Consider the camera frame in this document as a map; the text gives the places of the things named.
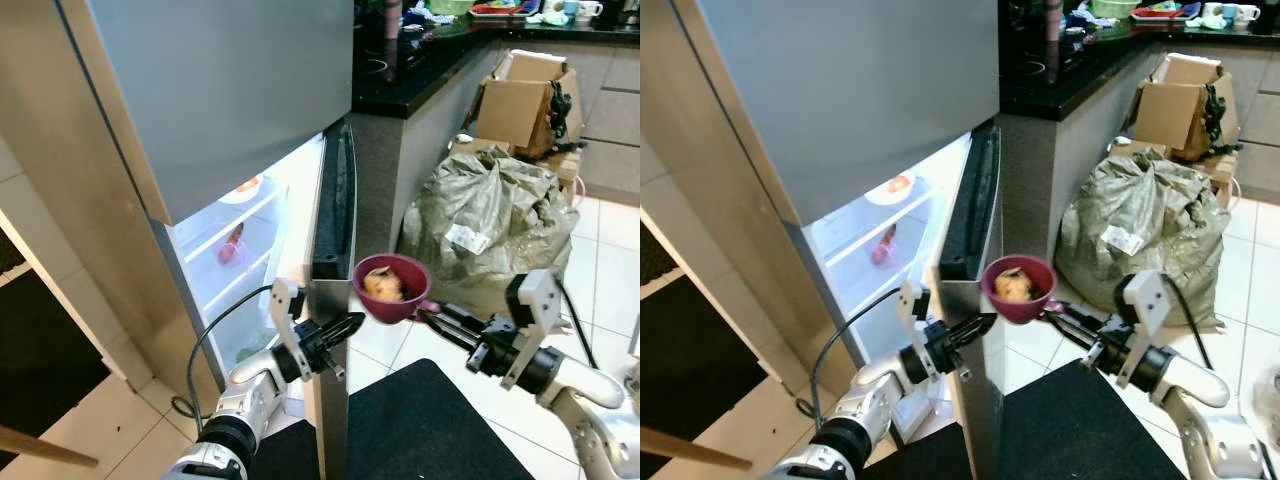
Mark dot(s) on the plain black floor mat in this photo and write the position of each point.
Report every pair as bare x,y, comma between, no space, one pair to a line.
420,430
1060,430

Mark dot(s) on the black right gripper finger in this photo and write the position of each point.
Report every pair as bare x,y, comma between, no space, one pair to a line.
1080,335
1078,320
460,338
455,322

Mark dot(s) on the pink translucent container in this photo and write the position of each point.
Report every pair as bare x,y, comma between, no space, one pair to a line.
232,248
884,250

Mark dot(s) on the glass fridge shelf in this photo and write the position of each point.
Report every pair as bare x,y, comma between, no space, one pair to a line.
880,222
890,275
245,215
245,268

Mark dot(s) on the open cardboard box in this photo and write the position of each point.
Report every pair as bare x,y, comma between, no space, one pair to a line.
520,105
1175,110

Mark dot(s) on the pink bottle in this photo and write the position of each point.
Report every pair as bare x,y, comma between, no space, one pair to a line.
1053,18
393,18

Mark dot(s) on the fridge compartment door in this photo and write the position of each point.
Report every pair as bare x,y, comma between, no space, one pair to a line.
335,200
970,200

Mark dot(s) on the purple mug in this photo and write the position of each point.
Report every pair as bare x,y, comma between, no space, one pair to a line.
1020,312
395,312

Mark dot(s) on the dark brown floor mat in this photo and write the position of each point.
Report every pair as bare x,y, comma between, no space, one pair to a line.
690,350
40,340

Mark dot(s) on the red tray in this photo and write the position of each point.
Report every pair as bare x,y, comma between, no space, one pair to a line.
495,10
1160,12

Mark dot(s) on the white plate with orange food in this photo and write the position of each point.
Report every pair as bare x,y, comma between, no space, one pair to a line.
890,188
240,190

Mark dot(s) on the grey green woven sack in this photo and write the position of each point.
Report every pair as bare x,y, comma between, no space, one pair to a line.
480,210
1140,215

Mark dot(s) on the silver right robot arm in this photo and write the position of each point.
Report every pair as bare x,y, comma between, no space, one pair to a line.
590,400
1200,400

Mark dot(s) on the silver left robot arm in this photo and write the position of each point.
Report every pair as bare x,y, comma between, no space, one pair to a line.
870,400
240,400

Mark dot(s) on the silver fridge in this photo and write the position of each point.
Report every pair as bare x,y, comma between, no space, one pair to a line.
90,200
720,200

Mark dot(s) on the yellow brown food in mug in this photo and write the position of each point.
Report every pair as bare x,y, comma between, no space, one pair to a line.
383,285
1013,285

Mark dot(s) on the white mug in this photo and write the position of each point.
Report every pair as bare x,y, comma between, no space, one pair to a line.
1245,12
588,9

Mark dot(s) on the black kitchen countertop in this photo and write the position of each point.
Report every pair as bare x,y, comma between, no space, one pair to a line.
1050,80
400,80

